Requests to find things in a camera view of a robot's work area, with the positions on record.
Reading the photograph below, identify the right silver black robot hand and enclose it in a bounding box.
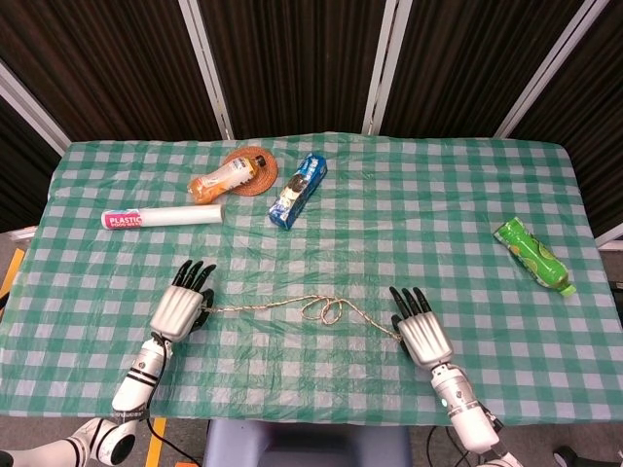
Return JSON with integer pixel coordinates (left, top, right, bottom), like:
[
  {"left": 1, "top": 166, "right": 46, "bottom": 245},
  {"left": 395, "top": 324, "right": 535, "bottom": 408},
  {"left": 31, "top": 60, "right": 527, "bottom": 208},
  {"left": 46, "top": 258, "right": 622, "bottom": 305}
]
[{"left": 388, "top": 285, "right": 455, "bottom": 367}]

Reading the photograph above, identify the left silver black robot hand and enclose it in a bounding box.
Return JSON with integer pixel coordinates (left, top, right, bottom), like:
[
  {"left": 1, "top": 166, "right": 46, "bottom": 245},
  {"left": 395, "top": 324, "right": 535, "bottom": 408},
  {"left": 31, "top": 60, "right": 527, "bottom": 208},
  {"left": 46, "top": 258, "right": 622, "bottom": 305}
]
[{"left": 148, "top": 259, "right": 218, "bottom": 341}]

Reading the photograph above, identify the beige braided rope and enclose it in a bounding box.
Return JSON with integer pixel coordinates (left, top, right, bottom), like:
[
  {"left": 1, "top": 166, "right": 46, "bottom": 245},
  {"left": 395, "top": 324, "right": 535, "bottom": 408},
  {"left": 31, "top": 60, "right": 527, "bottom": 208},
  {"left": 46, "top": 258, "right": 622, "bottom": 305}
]
[{"left": 203, "top": 295, "right": 405, "bottom": 341}]

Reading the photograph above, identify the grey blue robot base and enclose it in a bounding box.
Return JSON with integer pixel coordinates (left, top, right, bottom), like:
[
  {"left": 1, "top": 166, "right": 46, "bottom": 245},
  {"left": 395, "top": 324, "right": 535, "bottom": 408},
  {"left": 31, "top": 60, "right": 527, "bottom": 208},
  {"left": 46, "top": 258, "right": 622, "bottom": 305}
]
[{"left": 202, "top": 418, "right": 414, "bottom": 467}]

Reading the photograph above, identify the green white checkered tablecloth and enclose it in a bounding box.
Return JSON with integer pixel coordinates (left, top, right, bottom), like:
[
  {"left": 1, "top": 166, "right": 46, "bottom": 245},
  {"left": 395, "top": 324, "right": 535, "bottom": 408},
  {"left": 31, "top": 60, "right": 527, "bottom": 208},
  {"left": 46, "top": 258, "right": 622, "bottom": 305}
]
[{"left": 0, "top": 130, "right": 623, "bottom": 427}]

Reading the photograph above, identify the orange juice bottle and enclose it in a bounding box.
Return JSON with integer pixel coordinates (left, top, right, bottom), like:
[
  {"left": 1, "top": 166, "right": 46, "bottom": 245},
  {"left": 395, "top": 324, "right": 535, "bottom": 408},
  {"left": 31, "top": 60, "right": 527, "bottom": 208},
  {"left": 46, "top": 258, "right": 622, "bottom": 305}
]
[{"left": 188, "top": 155, "right": 268, "bottom": 203}]

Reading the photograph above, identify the green plastic bottle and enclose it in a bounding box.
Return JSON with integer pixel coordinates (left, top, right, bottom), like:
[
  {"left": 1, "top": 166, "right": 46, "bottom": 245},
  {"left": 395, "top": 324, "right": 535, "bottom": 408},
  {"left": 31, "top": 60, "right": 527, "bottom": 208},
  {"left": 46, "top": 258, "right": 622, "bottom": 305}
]
[{"left": 494, "top": 217, "right": 578, "bottom": 297}]

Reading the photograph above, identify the yellow floor tape strip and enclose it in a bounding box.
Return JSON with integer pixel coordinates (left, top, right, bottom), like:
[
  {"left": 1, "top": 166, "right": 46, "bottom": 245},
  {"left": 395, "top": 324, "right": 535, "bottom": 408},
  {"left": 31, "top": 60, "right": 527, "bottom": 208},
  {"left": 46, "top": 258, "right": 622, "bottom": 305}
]
[
  {"left": 0, "top": 247, "right": 25, "bottom": 305},
  {"left": 144, "top": 416, "right": 167, "bottom": 467}
]

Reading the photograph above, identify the round woven brown coaster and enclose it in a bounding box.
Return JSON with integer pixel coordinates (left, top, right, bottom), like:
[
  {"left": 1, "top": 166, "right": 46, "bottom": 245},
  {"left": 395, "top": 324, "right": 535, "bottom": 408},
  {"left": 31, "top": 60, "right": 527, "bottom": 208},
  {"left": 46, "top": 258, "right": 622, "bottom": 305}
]
[{"left": 224, "top": 148, "right": 279, "bottom": 197}]

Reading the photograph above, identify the blue cardboard box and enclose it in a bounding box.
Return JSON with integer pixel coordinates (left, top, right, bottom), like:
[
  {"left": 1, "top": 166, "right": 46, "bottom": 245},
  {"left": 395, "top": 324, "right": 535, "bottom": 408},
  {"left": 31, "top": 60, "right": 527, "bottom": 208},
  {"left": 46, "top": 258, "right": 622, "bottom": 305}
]
[{"left": 268, "top": 153, "right": 328, "bottom": 231}]

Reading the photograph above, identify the black floor cable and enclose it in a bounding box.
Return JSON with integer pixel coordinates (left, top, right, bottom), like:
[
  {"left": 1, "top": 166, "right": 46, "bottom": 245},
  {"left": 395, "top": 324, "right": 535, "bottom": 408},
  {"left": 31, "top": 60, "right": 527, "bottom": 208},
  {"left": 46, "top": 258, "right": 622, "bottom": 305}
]
[{"left": 154, "top": 422, "right": 201, "bottom": 466}]

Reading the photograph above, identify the dark partition panel white frame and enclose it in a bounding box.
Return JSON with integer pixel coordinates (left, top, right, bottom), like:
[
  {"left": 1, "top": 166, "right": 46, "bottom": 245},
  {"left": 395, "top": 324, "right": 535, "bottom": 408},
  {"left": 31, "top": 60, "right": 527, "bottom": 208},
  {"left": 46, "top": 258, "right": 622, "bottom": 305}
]
[
  {"left": 494, "top": 0, "right": 623, "bottom": 252},
  {"left": 0, "top": 0, "right": 235, "bottom": 157},
  {"left": 0, "top": 62, "right": 72, "bottom": 234},
  {"left": 362, "top": 0, "right": 600, "bottom": 140},
  {"left": 177, "top": 0, "right": 415, "bottom": 140}
]

